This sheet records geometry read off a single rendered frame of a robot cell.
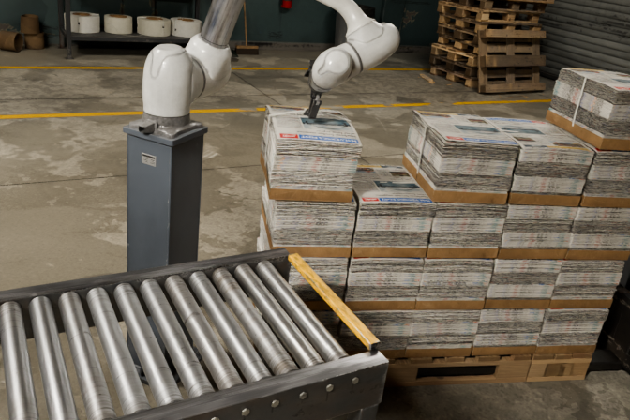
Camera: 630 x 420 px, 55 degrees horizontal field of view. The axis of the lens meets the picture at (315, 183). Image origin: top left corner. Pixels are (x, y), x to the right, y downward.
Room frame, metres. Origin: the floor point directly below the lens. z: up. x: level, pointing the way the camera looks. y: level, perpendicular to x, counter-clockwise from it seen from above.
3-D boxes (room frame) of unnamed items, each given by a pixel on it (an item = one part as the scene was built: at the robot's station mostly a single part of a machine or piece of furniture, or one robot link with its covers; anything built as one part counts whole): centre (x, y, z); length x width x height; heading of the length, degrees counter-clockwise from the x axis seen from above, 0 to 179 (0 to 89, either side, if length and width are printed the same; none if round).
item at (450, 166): (2.23, -0.53, 0.95); 0.38 x 0.29 x 0.23; 12
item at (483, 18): (8.77, -2.15, 0.65); 1.33 x 0.94 x 1.30; 125
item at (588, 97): (2.36, -1.11, 0.65); 0.39 x 0.30 x 1.29; 14
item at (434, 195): (2.22, -0.52, 0.86); 0.38 x 0.29 x 0.04; 12
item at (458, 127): (2.23, -0.53, 1.06); 0.37 x 0.29 x 0.01; 12
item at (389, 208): (2.19, -0.40, 0.42); 1.17 x 0.39 x 0.83; 104
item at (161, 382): (1.12, 0.33, 0.77); 0.47 x 0.05 x 0.05; 31
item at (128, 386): (1.08, 0.39, 0.77); 0.47 x 0.05 x 0.05; 31
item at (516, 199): (2.29, -0.82, 0.86); 0.38 x 0.29 x 0.04; 12
